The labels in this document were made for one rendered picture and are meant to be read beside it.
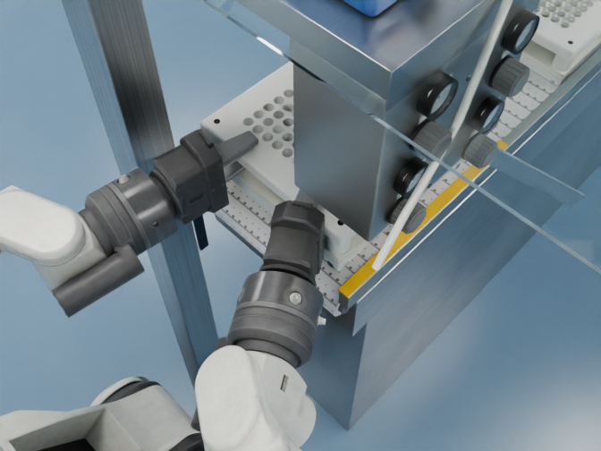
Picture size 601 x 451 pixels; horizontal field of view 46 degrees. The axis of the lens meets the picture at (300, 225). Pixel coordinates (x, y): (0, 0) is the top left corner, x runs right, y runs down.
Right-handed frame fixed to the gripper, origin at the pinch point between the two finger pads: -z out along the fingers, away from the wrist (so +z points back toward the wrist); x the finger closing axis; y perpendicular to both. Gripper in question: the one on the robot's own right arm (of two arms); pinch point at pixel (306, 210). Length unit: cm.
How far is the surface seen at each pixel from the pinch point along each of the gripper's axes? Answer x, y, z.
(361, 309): 16.9, 8.0, 2.5
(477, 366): 97, 36, -29
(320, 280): 13.1, 2.2, 1.5
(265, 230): 12.9, -6.8, -4.3
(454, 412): 97, 32, -16
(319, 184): -11.7, 2.4, 4.7
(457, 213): 16.0, 18.6, -15.0
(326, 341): 60, 1, -11
